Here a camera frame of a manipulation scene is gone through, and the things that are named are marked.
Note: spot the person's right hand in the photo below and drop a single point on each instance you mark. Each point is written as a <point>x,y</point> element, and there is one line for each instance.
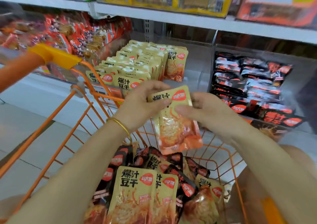
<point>215,115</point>

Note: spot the person's left hand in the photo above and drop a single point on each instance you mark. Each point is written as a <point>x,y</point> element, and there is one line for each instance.
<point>138,107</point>

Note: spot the yellow orange snack packet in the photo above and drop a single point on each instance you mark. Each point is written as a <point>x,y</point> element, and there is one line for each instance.
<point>173,127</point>
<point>176,65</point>

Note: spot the black flame print snack packet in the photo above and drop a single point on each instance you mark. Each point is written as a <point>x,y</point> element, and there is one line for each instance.
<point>282,68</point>

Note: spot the pile of black orange snacks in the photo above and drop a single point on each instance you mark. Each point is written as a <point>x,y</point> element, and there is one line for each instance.
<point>133,196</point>

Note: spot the orange shopping cart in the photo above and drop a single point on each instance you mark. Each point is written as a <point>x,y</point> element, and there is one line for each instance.
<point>54,57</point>

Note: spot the person's left forearm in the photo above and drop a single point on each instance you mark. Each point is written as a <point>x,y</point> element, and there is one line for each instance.
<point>64,181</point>

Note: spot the person's right forearm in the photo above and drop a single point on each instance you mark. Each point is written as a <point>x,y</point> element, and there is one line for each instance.
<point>282,181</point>

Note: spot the person's right leg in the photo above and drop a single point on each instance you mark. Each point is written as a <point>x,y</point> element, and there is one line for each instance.
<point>307,154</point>

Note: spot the pile of red tan packets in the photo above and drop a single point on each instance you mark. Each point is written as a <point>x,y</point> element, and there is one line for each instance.
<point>74,33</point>

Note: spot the stack of orange trimmed packets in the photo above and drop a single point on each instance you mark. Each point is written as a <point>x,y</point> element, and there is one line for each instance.
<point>277,15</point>

